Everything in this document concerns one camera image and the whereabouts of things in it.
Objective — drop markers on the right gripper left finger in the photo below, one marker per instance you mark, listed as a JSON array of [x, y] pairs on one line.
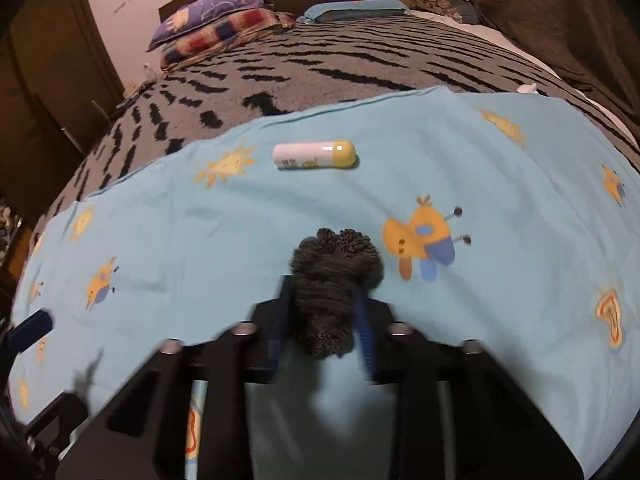
[[141, 433]]

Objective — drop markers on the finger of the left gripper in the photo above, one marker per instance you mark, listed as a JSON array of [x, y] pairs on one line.
[[21, 337]]

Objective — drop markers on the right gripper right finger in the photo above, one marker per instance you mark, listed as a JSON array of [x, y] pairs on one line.
[[458, 413]]

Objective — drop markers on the dark grey yarn ball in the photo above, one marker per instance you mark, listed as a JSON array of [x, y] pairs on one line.
[[326, 269]]

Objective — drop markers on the light blue printed sheet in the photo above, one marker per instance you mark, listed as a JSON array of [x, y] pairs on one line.
[[506, 218]]

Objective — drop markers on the brown wooden wardrobe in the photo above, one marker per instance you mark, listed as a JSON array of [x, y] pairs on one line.
[[59, 91]]

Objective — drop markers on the small white yellow tube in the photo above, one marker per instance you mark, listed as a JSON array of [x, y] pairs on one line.
[[329, 154]]

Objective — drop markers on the plaid red blue pillow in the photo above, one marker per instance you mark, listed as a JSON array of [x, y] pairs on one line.
[[225, 34]]

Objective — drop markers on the grey black patterned blanket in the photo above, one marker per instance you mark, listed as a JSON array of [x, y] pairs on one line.
[[307, 66]]

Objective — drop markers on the purple pillow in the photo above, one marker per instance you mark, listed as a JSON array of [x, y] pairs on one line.
[[195, 15]]

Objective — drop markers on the dark brown curtain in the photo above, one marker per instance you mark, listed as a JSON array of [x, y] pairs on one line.
[[592, 44]]

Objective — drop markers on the light blue pillow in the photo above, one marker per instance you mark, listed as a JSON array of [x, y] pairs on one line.
[[350, 10]]

